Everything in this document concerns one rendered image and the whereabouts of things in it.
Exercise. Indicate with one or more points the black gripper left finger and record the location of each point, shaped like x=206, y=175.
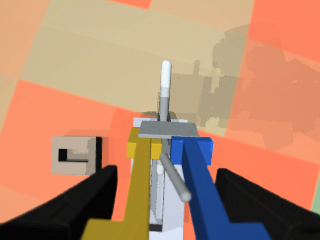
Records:
x=65, y=216

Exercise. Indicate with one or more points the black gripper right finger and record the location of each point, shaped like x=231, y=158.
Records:
x=247, y=202

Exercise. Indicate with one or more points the grey rod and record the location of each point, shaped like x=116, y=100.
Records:
x=164, y=101

